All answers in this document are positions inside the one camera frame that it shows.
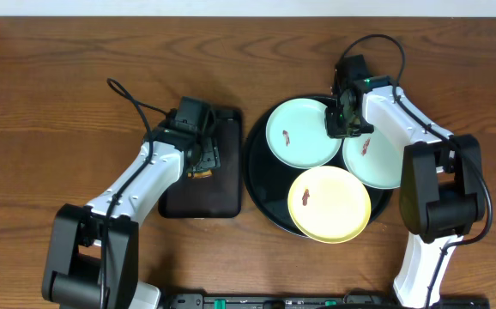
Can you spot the black rectangular tray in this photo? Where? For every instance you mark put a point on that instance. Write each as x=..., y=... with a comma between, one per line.
x=218, y=195

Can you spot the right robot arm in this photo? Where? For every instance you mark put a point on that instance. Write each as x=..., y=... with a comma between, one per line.
x=442, y=191

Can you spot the yellow plate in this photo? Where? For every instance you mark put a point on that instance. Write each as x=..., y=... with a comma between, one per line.
x=329, y=204

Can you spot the light green plate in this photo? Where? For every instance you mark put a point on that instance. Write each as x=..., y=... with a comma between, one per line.
x=373, y=160
x=296, y=135

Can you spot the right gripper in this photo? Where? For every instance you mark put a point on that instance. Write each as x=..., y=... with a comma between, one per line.
x=333, y=130

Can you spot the green and orange sponge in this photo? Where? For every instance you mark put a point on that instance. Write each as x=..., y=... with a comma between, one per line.
x=200, y=175

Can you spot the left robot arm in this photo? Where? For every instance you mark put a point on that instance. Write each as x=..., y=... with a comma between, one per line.
x=92, y=260

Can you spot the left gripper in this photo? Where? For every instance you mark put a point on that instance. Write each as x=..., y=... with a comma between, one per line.
x=209, y=155

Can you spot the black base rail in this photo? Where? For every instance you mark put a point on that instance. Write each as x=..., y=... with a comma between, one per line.
x=199, y=301

